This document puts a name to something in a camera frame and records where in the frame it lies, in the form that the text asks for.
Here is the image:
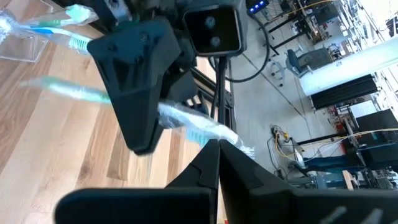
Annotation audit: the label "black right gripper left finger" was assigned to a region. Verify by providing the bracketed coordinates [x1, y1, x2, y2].
[55, 139, 220, 224]

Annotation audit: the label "green white toothbrush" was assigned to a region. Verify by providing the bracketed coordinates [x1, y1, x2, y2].
[20, 75, 256, 160]
[26, 3, 100, 29]

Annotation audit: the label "blue white toothbrush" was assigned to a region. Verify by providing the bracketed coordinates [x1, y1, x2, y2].
[17, 25, 93, 53]

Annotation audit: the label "black table frame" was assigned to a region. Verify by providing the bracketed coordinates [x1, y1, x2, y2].
[93, 18, 239, 133]

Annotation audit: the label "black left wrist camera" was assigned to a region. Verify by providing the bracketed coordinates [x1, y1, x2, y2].
[182, 3, 247, 57]

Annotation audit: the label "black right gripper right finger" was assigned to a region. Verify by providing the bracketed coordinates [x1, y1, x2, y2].
[219, 139, 398, 224]

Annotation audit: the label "white round pillar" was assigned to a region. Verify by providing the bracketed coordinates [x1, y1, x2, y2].
[298, 36, 398, 96]

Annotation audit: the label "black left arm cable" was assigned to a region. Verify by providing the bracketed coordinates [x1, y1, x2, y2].
[207, 17, 271, 84]

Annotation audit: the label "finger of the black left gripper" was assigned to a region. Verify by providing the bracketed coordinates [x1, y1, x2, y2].
[86, 17, 184, 155]
[170, 72, 200, 105]

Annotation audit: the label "grey office chair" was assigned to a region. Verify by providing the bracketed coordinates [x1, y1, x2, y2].
[284, 47, 335, 79]

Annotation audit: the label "black ribbed cabinet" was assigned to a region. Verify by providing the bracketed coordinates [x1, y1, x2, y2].
[310, 73, 379, 110]

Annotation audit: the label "black box blue lights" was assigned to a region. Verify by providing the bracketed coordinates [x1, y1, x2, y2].
[246, 0, 271, 16]

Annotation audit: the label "clear acrylic organizer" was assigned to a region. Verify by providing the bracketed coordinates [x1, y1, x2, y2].
[0, 0, 52, 63]

